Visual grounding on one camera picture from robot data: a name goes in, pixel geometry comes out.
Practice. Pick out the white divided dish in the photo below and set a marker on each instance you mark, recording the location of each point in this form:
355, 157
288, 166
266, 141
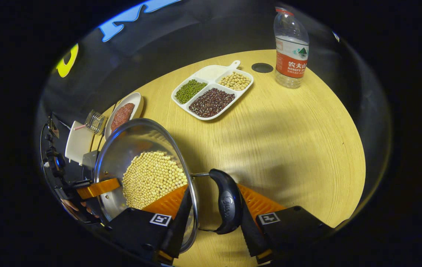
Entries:
214, 72

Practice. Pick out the pile of soybeans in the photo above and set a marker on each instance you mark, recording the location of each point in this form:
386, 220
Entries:
151, 178

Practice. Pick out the stainless steel pot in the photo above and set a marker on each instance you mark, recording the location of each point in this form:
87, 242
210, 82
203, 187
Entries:
122, 155

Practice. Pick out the black induction cooktop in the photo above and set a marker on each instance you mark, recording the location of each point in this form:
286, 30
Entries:
89, 165

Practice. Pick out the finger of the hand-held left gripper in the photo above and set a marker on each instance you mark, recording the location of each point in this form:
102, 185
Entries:
97, 188

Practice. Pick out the clear water bottle red label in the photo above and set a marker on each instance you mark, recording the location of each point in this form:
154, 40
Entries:
291, 52

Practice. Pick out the red meat steak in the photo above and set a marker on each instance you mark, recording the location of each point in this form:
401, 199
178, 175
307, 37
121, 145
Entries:
127, 110
119, 122

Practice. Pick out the red striped straw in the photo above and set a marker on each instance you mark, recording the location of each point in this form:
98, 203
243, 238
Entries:
80, 127

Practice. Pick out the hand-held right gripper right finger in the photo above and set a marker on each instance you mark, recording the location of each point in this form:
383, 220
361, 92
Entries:
251, 233

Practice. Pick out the white round plate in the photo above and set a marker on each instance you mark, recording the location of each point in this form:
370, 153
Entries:
136, 100

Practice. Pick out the heap of green mung beans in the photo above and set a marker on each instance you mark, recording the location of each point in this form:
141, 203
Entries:
190, 91

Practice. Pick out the heap of dark red beans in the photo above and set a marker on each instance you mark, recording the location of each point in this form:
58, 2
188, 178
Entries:
211, 102

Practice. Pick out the small heap of yellow beans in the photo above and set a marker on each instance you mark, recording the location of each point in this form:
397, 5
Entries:
235, 81

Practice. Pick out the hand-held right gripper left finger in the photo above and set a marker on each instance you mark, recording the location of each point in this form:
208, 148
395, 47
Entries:
181, 222

